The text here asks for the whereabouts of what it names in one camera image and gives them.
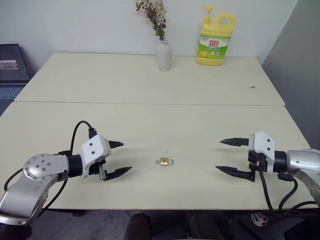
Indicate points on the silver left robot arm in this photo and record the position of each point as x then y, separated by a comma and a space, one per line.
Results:
37, 177

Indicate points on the dark rounded shape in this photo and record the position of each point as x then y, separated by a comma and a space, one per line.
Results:
137, 226
203, 225

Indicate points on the dried flower bouquet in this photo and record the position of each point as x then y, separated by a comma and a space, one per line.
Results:
152, 12

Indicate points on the grey partition panel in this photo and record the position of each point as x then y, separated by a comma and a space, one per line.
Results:
297, 75

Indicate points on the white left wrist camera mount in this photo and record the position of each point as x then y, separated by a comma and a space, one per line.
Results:
93, 148

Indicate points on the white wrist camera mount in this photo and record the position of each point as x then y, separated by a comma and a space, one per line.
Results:
265, 147
93, 148

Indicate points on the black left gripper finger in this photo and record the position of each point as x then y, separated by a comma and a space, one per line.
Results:
117, 173
116, 144

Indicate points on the white ribbed object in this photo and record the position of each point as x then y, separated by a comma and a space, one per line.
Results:
258, 219

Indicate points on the yellow detergent pump bottle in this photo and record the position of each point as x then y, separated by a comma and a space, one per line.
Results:
213, 42

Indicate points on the dark laptop keyboard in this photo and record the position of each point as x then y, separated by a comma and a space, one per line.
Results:
8, 92

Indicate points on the white ceramic vase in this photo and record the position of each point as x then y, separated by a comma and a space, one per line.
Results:
164, 56

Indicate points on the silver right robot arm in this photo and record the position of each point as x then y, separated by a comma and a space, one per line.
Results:
301, 162

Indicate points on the black framed screen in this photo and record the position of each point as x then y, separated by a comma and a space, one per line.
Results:
12, 62

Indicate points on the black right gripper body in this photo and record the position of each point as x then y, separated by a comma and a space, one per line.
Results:
256, 162

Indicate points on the small brass padlock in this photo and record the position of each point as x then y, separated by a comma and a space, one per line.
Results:
165, 161

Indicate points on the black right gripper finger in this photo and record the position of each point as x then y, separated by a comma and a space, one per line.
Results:
236, 141
233, 171

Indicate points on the black table foot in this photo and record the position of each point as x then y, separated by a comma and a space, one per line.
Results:
78, 213

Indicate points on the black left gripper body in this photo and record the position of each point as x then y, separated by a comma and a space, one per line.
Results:
95, 170

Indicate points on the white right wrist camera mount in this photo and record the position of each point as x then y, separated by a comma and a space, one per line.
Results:
265, 147

